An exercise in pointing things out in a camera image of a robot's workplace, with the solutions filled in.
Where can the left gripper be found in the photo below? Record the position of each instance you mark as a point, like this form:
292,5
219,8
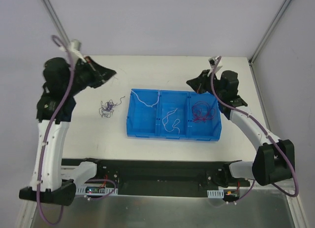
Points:
93,72

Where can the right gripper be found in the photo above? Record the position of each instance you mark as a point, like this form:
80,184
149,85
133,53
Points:
202,81

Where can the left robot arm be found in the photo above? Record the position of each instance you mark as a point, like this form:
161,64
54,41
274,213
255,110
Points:
54,112

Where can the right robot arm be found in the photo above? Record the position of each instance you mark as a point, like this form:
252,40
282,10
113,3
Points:
275,159

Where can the blue three-compartment bin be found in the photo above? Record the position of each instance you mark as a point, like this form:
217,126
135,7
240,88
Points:
179,115

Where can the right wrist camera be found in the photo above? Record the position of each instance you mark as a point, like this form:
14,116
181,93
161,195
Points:
214,64

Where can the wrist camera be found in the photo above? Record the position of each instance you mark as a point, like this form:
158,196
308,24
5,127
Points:
74,49
214,64

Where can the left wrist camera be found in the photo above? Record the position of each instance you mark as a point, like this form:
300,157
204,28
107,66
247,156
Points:
74,49

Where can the left aluminium corner post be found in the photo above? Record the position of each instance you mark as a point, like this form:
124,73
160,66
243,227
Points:
56,22

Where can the aluminium corner post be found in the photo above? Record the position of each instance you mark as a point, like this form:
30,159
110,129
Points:
56,22
272,26

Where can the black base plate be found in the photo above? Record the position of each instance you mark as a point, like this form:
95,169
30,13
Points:
164,178

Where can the right white cable duct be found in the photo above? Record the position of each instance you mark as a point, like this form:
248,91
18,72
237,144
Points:
217,194

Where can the white cable duct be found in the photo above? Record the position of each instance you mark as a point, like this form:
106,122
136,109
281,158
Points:
217,194
96,191

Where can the left white cable duct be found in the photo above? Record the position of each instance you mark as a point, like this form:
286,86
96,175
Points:
96,191

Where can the right aluminium corner post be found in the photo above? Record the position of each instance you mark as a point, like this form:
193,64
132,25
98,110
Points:
272,26

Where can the aluminium frame rail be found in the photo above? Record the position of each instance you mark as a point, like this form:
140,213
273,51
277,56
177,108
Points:
287,185

